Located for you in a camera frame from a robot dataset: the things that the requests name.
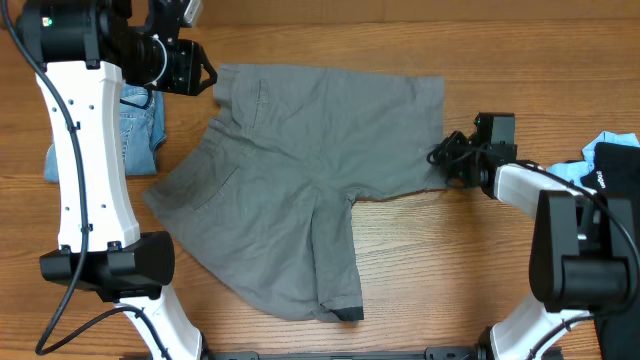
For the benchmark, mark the folded blue denim jeans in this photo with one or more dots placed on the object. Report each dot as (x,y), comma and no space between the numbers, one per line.
(142,129)

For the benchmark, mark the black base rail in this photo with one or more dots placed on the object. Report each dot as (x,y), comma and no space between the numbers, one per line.
(345,355)

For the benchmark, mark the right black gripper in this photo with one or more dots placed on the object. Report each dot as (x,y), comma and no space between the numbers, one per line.
(445,161)

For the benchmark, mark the grey shorts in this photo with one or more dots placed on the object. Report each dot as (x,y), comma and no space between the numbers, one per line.
(264,202)

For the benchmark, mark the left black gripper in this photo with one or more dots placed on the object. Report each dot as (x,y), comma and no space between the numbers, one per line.
(189,58)

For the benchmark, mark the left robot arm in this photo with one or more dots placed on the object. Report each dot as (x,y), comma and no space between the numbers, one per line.
(83,53)

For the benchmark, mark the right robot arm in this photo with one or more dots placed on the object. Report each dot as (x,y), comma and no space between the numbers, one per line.
(584,260)

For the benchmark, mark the light blue garment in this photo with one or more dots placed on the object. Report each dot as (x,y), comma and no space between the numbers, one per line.
(574,171)

